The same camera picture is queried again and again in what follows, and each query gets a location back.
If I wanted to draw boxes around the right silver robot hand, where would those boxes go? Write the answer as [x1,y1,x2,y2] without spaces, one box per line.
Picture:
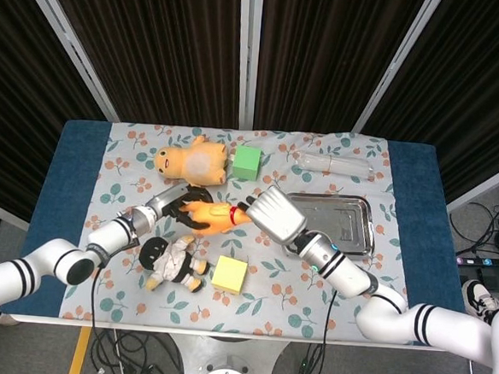
[232,183,310,248]

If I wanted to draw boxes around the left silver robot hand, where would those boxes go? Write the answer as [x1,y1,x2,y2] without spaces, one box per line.
[141,180,217,232]

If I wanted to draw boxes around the orange rubber chicken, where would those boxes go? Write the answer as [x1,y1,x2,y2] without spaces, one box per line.
[176,196,254,241]

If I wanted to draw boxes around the orange plush bear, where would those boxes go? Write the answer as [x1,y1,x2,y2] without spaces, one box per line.
[152,131,231,194]

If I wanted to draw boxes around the rectangular metal tray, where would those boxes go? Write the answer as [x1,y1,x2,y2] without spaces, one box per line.
[281,190,380,263]

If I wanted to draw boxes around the floral patterned tablecloth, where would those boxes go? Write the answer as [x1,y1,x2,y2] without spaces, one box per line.
[58,114,429,346]

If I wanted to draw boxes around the black-haired doll in white coat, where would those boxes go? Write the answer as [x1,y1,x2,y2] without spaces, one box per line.
[136,231,213,296]

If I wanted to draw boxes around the green cube block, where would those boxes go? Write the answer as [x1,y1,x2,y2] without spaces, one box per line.
[232,144,265,183]

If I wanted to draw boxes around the yellow cube block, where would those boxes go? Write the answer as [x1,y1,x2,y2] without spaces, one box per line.
[209,254,250,296]

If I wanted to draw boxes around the clear plastic bottle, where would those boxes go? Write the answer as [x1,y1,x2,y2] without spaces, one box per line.
[291,150,375,179]

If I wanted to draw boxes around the blue table mat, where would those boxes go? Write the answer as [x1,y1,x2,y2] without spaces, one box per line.
[0,114,480,351]

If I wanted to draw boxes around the dark ribbed partition panel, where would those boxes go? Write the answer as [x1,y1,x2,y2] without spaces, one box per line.
[0,0,126,234]
[5,0,263,132]
[346,0,499,213]
[232,0,443,143]

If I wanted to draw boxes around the yellow floor tape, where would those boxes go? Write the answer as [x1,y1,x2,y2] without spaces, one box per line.
[67,326,93,374]

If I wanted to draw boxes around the black power strip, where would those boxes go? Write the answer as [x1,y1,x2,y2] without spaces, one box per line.
[455,252,499,271]

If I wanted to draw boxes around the white and black sneaker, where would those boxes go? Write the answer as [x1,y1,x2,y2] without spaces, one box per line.
[459,278,499,326]

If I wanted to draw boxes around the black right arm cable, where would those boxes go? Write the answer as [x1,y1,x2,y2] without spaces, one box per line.
[318,285,338,374]

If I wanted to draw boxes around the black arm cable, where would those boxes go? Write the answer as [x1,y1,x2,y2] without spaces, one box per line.
[318,285,338,374]
[85,264,119,374]

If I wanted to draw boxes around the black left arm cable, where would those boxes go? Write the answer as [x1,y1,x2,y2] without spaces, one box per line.
[85,264,119,374]

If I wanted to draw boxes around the grey table pedestal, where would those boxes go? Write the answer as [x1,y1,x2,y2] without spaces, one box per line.
[162,330,296,374]

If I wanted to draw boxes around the black cable with green plug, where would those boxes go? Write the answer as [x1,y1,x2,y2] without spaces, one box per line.
[294,340,329,374]

